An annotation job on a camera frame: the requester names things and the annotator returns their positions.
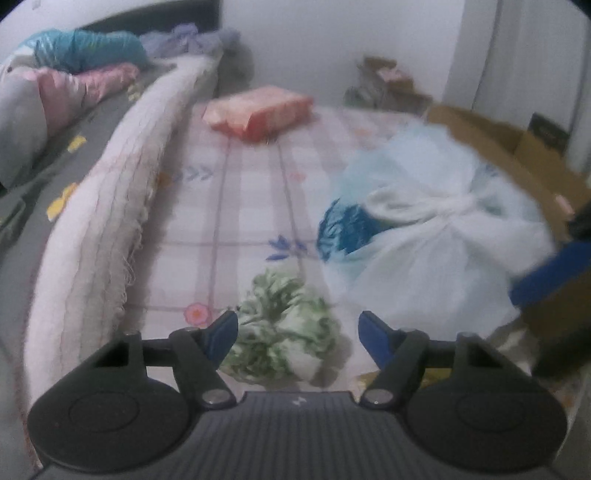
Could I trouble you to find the white fringed blanket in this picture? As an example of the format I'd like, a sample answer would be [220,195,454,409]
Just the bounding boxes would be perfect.
[23,55,217,407]

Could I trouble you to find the pink grey floral quilt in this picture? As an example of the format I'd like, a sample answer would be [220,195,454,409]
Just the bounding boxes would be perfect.
[1,63,140,189]

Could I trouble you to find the grey bed sheet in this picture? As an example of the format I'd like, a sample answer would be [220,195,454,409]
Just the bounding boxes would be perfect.
[1,65,167,479]

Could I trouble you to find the large cardboard box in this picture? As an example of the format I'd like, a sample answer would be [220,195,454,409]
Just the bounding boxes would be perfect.
[424,103,591,379]

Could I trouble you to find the green white patterned cloth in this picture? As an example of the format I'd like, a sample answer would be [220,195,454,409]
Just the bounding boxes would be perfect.
[221,270,339,383]

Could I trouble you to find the red pink tissue pack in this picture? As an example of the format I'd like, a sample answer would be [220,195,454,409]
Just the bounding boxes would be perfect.
[202,86,314,143]

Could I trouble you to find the teal garment on bed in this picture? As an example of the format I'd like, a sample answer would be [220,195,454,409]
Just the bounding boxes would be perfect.
[20,29,150,74]

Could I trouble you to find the checkered floral mat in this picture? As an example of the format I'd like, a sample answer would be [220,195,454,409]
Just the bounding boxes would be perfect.
[124,103,463,393]

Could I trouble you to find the small cardboard box of clutter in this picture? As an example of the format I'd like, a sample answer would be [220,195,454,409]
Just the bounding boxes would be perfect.
[345,56,433,117]

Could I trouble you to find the purple garment on bed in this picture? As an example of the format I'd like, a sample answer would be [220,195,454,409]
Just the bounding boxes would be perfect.
[139,23,240,58]

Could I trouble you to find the white blue plastic bag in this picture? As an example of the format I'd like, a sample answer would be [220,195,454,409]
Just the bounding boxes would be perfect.
[317,124,555,340]

